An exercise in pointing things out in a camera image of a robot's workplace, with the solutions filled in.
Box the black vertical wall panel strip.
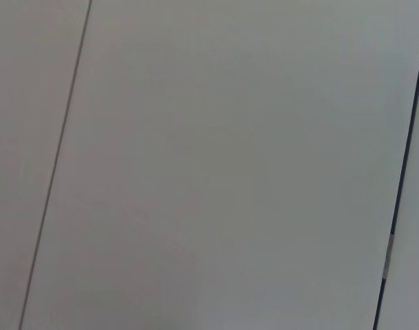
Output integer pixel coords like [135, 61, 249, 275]
[372, 40, 419, 330]

